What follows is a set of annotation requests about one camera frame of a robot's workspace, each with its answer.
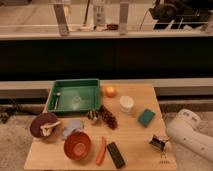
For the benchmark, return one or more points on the black remote control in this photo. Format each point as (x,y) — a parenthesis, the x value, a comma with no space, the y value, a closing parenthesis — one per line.
(115,155)

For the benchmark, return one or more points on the orange fruit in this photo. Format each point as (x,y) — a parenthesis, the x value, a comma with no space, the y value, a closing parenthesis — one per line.
(110,92)

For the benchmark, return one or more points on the metal spoon in tray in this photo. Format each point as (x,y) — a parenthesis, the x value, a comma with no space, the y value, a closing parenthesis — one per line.
(57,95)

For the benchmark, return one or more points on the dark machine on shelf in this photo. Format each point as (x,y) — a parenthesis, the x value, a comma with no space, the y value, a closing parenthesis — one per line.
(192,11)

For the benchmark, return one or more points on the green plastic tray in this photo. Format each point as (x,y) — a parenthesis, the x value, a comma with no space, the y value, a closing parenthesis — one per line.
(77,95)

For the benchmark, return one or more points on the light blue cloth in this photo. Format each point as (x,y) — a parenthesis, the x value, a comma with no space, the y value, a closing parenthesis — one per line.
(72,126)

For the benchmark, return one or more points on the dark grape bunch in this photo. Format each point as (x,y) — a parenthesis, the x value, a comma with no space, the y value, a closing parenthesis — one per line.
(108,117)

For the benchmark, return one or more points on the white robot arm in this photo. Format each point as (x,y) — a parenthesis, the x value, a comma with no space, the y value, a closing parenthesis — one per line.
(182,130)

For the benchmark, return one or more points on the beige mushroom toy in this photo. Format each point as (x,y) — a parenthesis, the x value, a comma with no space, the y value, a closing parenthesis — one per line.
(48,127)

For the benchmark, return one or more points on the orange carrot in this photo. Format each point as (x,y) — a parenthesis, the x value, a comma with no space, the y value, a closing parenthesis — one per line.
(102,151)

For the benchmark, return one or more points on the orange red bowl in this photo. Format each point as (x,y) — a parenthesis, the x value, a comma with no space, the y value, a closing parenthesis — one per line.
(77,146)

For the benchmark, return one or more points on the maroon bowl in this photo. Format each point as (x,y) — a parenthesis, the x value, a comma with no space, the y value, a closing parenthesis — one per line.
(40,120)

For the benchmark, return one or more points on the black handled brush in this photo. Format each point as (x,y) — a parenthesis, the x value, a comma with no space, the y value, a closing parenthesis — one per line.
(158,143)

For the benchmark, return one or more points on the grey post left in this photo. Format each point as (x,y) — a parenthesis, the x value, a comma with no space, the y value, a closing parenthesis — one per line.
(60,17)

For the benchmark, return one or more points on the grey post right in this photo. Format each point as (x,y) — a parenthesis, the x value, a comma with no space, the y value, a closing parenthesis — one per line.
(123,17)

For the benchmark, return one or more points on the striped small ball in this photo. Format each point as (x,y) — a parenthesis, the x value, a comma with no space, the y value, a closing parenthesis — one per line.
(92,115)

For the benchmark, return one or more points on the teal sponge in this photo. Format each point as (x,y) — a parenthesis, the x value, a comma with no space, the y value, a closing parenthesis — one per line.
(146,117)

